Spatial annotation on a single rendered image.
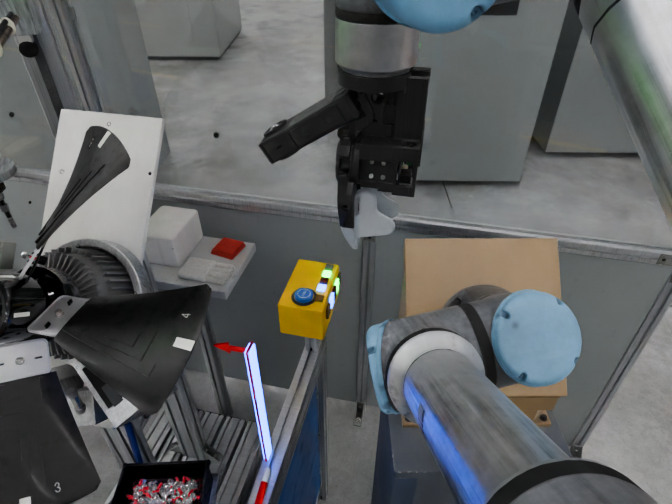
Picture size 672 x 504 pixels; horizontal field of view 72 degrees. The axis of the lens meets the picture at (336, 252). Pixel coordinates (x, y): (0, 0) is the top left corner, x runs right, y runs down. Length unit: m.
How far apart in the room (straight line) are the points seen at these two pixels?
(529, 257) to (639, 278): 0.72
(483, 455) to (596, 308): 1.27
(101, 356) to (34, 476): 0.26
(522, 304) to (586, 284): 0.94
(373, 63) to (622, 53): 0.19
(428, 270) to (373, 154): 0.39
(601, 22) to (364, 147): 0.22
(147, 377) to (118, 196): 0.49
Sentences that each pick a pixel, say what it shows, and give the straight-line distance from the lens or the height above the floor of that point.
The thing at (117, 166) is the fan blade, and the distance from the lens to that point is 0.83.
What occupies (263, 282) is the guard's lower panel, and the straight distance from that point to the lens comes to 1.68.
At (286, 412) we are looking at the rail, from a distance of 1.08.
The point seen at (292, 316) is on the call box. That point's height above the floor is 1.04.
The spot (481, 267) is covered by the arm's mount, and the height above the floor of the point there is 1.25.
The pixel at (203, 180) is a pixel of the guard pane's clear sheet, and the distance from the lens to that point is 1.53.
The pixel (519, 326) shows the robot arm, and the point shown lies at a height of 1.35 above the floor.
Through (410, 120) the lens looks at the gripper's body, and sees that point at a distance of 0.46.
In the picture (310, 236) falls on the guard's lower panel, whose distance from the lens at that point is 1.48.
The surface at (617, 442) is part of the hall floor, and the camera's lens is 2.32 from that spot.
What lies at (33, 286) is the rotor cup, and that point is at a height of 1.22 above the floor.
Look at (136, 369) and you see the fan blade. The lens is 0.80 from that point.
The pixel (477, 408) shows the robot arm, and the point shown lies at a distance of 0.41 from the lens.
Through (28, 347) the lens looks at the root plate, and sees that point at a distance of 1.00.
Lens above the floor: 1.76
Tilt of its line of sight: 38 degrees down
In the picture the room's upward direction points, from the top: straight up
